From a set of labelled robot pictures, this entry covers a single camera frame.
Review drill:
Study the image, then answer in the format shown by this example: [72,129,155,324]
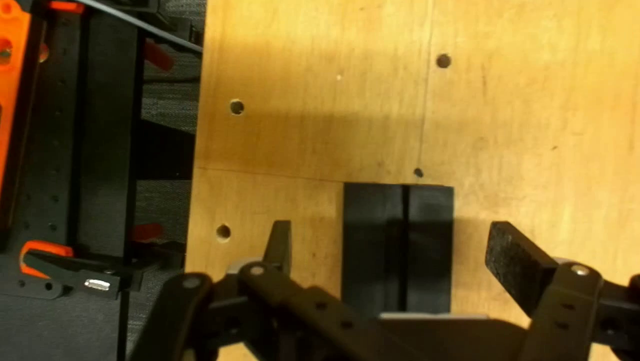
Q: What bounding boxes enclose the black grooved track piece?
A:
[342,181,456,317]

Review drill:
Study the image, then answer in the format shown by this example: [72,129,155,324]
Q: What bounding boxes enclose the thin grey cable with connector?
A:
[78,0,205,56]

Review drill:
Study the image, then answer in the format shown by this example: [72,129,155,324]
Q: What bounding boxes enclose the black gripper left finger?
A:
[126,219,402,361]

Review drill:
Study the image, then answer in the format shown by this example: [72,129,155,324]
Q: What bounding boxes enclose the orange spirit level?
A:
[0,0,33,212]

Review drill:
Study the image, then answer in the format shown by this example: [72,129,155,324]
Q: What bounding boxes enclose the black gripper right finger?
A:
[484,219,640,361]

